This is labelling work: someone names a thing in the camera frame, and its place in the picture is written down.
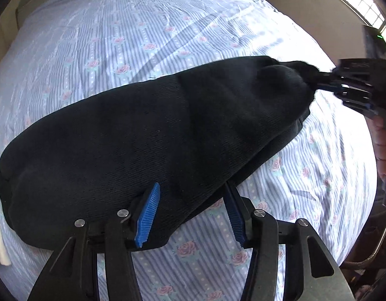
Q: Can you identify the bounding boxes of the window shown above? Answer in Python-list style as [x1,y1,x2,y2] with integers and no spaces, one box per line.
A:
[325,0,386,49]

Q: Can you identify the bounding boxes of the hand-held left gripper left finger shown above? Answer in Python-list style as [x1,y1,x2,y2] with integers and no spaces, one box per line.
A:
[27,182,161,301]

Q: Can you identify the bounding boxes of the white bed frame rail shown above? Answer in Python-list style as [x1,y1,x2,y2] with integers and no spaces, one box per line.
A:
[0,191,12,267]

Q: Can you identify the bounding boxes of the braided cable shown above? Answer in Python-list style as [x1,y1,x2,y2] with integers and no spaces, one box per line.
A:
[341,211,386,268]

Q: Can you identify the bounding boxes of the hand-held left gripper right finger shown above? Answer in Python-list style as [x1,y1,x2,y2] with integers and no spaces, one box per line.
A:
[224,182,356,301]

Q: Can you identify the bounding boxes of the black pants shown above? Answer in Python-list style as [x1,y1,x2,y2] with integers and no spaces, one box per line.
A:
[0,55,319,252]

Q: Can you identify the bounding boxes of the striped floral bed sheet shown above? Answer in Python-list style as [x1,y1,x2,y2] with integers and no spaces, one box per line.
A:
[0,0,379,301]

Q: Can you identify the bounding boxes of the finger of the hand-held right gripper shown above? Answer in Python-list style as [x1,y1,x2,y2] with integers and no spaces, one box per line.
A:
[315,59,371,86]
[316,83,377,117]

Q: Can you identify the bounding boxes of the person's right hand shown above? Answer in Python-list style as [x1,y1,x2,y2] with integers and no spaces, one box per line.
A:
[368,114,386,180]

